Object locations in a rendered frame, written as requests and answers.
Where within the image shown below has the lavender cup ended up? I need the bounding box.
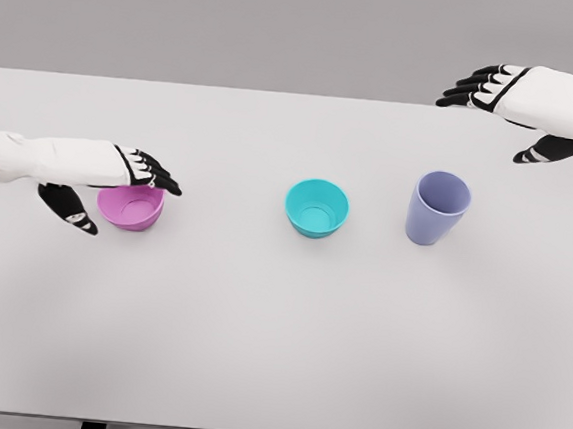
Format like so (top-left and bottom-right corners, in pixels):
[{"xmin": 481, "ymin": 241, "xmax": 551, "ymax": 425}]
[{"xmin": 402, "ymin": 168, "xmax": 475, "ymax": 251}]

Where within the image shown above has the pink bowl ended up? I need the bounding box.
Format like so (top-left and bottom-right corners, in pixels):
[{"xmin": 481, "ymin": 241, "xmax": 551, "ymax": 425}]
[{"xmin": 94, "ymin": 181, "xmax": 167, "ymax": 236}]

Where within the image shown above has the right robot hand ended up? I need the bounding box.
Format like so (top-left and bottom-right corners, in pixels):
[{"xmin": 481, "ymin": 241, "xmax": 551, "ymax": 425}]
[{"xmin": 430, "ymin": 56, "xmax": 573, "ymax": 169}]

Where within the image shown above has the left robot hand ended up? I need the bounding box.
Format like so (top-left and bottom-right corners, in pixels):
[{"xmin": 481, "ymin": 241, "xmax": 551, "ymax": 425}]
[{"xmin": 33, "ymin": 134, "xmax": 187, "ymax": 244}]

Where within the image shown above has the teal bowl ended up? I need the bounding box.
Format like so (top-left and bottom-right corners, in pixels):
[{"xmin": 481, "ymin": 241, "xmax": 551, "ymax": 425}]
[{"xmin": 281, "ymin": 175, "xmax": 353, "ymax": 243}]

